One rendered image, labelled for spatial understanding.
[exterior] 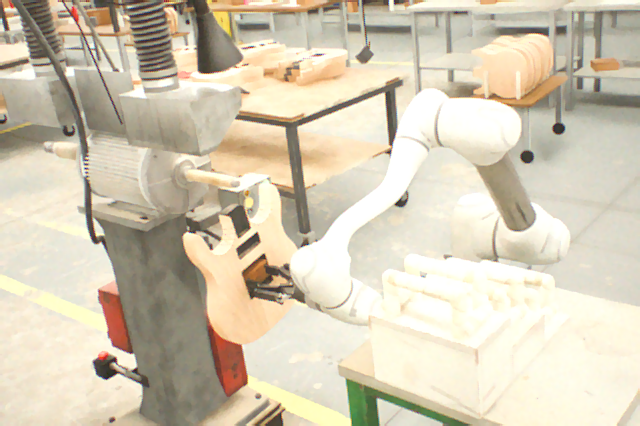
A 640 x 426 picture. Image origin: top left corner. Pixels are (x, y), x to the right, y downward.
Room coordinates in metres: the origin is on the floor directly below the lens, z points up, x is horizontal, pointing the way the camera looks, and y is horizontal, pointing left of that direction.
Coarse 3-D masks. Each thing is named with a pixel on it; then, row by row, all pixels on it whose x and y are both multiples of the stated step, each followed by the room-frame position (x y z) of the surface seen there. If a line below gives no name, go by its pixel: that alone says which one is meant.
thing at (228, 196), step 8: (248, 176) 2.42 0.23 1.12; (256, 176) 2.41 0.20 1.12; (264, 176) 2.40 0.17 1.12; (248, 184) 2.34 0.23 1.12; (256, 184) 2.35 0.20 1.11; (224, 192) 2.33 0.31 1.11; (232, 192) 2.30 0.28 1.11; (240, 192) 2.29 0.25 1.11; (256, 192) 2.34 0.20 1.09; (224, 200) 2.33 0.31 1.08; (232, 200) 2.30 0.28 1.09; (240, 200) 2.29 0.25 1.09; (256, 200) 2.33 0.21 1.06; (224, 208) 2.33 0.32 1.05; (248, 208) 2.30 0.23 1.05; (256, 208) 2.33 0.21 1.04; (192, 232) 2.40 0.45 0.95; (208, 232) 2.38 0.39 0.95
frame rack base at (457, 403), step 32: (384, 320) 1.41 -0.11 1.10; (416, 320) 1.39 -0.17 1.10; (448, 320) 1.38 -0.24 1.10; (384, 352) 1.42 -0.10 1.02; (416, 352) 1.36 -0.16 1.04; (448, 352) 1.31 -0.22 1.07; (480, 352) 1.27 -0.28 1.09; (416, 384) 1.36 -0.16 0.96; (448, 384) 1.31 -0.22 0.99; (480, 384) 1.27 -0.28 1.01; (480, 416) 1.26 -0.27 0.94
